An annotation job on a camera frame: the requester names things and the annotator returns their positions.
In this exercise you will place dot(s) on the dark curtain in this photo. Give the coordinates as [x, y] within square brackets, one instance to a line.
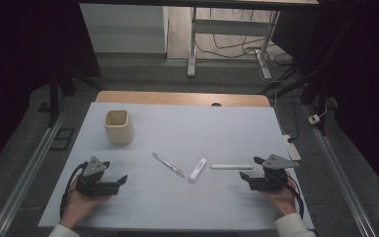
[19, 59]
[368, 82]

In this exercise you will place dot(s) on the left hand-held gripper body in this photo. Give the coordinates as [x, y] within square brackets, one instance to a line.
[93, 184]

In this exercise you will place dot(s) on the black metal stand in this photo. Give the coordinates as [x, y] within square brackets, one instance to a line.
[320, 98]
[54, 98]

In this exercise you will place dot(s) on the person's left hand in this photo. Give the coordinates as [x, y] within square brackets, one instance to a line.
[77, 207]

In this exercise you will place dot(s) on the cream square cup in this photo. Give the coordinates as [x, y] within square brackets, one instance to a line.
[120, 131]

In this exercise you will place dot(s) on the white tube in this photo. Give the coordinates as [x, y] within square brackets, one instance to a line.
[197, 170]

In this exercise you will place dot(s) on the white cabinet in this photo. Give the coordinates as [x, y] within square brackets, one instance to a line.
[121, 29]

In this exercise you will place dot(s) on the person's right hand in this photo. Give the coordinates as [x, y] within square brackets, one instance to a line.
[283, 200]

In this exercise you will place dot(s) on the white desk frame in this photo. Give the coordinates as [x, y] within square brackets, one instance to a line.
[230, 27]

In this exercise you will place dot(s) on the clear silver pen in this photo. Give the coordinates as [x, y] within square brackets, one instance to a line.
[168, 164]

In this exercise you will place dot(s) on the aluminium rail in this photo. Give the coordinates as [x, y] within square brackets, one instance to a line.
[29, 164]
[339, 171]

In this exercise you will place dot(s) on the white power strip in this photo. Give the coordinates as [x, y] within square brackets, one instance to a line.
[292, 151]

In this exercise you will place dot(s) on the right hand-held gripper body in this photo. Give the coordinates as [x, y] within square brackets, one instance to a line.
[269, 181]

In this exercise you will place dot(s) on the white pen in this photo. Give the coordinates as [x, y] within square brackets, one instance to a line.
[232, 167]

